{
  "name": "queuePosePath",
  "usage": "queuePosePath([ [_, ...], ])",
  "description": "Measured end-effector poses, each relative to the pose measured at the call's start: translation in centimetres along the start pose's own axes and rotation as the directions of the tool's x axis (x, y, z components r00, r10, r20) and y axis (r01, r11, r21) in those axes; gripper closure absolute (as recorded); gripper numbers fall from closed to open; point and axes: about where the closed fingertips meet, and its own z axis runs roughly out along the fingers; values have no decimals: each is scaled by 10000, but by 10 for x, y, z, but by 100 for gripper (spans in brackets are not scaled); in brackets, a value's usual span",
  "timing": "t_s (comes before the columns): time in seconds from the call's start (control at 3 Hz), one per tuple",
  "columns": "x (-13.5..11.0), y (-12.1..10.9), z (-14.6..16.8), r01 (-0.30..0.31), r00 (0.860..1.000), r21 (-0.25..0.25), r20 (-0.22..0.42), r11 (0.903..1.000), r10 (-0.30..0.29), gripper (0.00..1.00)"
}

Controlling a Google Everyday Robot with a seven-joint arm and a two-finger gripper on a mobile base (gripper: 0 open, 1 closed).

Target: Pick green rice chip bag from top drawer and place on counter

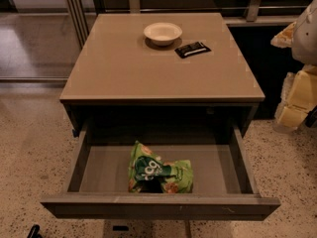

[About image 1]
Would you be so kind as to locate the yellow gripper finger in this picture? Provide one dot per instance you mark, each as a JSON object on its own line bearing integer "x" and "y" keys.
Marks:
{"x": 284, "y": 38}

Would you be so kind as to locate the green rice chip bag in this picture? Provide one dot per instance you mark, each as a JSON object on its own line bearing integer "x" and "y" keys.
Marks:
{"x": 148, "y": 172}

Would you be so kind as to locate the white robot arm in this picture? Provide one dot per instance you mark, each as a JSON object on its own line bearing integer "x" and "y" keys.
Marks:
{"x": 304, "y": 45}

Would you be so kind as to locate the open grey top drawer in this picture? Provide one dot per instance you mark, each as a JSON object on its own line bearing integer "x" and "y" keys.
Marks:
{"x": 223, "y": 185}

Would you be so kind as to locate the grey drawer cabinet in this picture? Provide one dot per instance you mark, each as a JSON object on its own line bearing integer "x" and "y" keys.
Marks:
{"x": 117, "y": 65}

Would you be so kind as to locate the black snack packet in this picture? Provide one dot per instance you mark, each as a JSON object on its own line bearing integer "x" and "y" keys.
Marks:
{"x": 192, "y": 50}

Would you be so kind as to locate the white bowl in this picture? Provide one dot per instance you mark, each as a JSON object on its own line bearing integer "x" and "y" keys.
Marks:
{"x": 162, "y": 34}

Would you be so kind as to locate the black object on floor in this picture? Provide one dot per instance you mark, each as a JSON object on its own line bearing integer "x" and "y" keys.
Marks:
{"x": 35, "y": 232}

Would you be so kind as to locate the metal window frame post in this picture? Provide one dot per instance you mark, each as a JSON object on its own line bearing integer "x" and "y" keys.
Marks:
{"x": 76, "y": 12}

